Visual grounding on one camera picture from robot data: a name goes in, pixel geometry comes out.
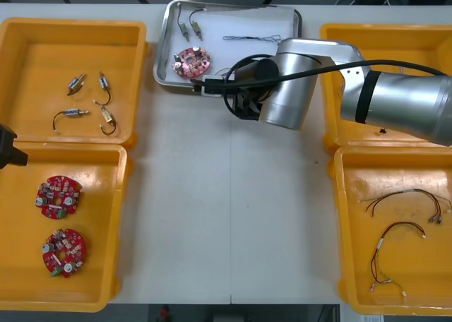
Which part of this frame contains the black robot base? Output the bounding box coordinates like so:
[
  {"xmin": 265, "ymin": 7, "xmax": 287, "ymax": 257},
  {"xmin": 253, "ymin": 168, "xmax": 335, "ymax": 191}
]
[{"xmin": 148, "ymin": 304, "xmax": 340, "ymax": 322}]

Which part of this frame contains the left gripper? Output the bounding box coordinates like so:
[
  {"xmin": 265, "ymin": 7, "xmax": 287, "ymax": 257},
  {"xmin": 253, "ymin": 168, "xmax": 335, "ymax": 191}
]
[{"xmin": 0, "ymin": 123, "xmax": 28, "ymax": 170}]

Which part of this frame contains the steel tray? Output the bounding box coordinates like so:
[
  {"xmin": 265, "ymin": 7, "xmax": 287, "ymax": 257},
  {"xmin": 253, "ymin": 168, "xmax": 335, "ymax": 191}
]
[{"xmin": 152, "ymin": 0, "xmax": 304, "ymax": 90}]

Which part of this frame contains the yellow-orange plastic bin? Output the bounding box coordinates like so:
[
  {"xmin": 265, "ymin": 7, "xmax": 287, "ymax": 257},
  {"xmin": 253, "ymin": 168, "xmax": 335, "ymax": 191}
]
[
  {"xmin": 326, "ymin": 145, "xmax": 452, "ymax": 316},
  {"xmin": 0, "ymin": 141, "xmax": 134, "ymax": 313},
  {"xmin": 319, "ymin": 22, "xmax": 452, "ymax": 153},
  {"xmin": 0, "ymin": 17, "xmax": 151, "ymax": 150}
]

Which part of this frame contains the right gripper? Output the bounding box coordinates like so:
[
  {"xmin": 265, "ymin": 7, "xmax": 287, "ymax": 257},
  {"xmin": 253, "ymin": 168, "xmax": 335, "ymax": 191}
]
[{"xmin": 225, "ymin": 88, "xmax": 264, "ymax": 121}]

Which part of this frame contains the round red circuit board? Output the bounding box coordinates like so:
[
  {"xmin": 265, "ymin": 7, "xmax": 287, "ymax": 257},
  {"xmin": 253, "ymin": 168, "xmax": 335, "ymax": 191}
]
[
  {"xmin": 35, "ymin": 175, "xmax": 85, "ymax": 220},
  {"xmin": 171, "ymin": 46, "xmax": 213, "ymax": 79},
  {"xmin": 41, "ymin": 228, "xmax": 88, "ymax": 279}
]

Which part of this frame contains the small metal solenoid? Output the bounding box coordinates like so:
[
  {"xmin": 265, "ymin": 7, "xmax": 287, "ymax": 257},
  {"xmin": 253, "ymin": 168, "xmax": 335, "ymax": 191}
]
[
  {"xmin": 98, "ymin": 105, "xmax": 117, "ymax": 136},
  {"xmin": 52, "ymin": 108, "xmax": 91, "ymax": 134},
  {"xmin": 92, "ymin": 71, "xmax": 112, "ymax": 106},
  {"xmin": 66, "ymin": 73, "xmax": 88, "ymax": 97},
  {"xmin": 189, "ymin": 8, "xmax": 208, "ymax": 42},
  {"xmin": 176, "ymin": 2, "xmax": 190, "ymax": 43}
]

